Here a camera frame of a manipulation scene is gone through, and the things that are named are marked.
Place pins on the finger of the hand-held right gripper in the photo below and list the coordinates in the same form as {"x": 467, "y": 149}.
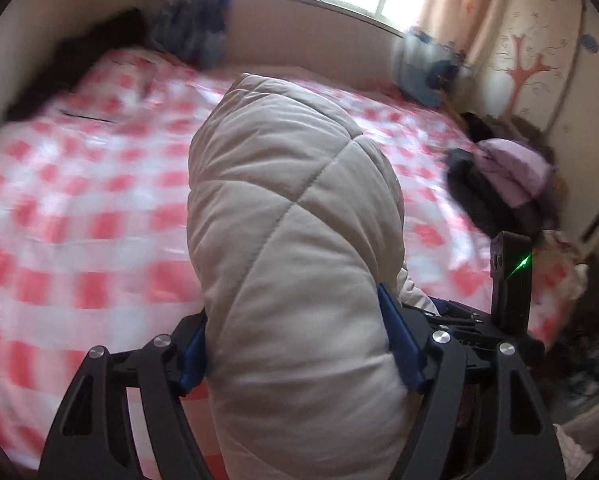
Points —
{"x": 467, "y": 321}

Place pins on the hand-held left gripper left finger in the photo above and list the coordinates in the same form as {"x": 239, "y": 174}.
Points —
{"x": 194, "y": 355}

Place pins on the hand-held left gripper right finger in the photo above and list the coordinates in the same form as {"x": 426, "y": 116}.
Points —
{"x": 404, "y": 345}

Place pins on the beige quilted coat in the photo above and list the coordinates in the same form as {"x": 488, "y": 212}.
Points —
{"x": 289, "y": 260}

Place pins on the pile of clothes beside bed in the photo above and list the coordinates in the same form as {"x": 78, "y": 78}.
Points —
{"x": 479, "y": 200}

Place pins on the white floral cloth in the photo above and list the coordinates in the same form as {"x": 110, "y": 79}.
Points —
{"x": 559, "y": 280}

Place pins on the purple jacket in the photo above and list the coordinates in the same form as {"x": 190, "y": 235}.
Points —
{"x": 514, "y": 170}

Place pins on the pink checkered plastic sheet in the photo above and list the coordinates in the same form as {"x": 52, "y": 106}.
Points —
{"x": 79, "y": 210}

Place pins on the cream wardrobe with tree decal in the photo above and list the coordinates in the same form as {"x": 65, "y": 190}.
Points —
{"x": 554, "y": 35}

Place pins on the black cloth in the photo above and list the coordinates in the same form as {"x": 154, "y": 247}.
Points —
{"x": 79, "y": 55}

